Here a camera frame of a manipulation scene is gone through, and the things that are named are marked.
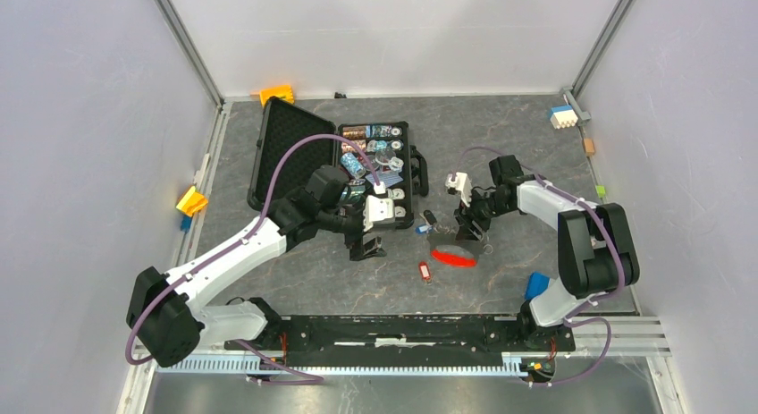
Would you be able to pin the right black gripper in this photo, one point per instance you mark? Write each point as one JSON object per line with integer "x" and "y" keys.
{"x": 465, "y": 232}

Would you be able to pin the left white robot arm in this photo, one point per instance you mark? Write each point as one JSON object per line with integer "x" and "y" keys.
{"x": 170, "y": 313}

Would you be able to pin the red key tag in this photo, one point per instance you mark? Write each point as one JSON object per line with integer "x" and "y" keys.
{"x": 425, "y": 272}

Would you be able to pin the black poker chip case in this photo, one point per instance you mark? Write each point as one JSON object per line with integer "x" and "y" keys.
{"x": 385, "y": 145}

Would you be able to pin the blue key tag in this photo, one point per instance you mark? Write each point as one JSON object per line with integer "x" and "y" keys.
{"x": 423, "y": 229}

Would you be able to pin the yellow orange toy block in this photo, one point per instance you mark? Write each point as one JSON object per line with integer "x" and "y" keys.
{"x": 191, "y": 202}

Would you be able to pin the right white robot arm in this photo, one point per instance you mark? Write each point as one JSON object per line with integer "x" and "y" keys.
{"x": 596, "y": 253}

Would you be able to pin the small blue block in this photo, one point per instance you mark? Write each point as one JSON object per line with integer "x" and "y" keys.
{"x": 186, "y": 223}

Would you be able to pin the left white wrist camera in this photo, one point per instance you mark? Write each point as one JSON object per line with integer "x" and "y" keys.
{"x": 378, "y": 207}

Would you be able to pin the white cable comb rail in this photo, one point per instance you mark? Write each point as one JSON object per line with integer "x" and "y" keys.
{"x": 249, "y": 364}

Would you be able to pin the red keyring carabiner with rings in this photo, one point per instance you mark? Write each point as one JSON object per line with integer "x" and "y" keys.
{"x": 449, "y": 250}

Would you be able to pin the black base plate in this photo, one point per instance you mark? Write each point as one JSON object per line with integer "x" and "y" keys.
{"x": 468, "y": 340}

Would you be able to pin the blue white toy block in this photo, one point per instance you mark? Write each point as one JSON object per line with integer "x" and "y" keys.
{"x": 562, "y": 117}

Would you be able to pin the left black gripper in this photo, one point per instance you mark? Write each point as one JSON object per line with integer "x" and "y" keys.
{"x": 355, "y": 244}

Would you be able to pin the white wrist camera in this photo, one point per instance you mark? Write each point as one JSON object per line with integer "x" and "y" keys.
{"x": 459, "y": 184}
{"x": 378, "y": 207}

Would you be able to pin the blue green brick stack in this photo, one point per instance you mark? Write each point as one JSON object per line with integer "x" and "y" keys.
{"x": 536, "y": 284}

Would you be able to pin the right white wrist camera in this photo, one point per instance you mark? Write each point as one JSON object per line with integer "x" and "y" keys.
{"x": 459, "y": 184}

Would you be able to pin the small wooden cube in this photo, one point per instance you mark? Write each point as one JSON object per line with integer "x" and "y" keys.
{"x": 589, "y": 147}

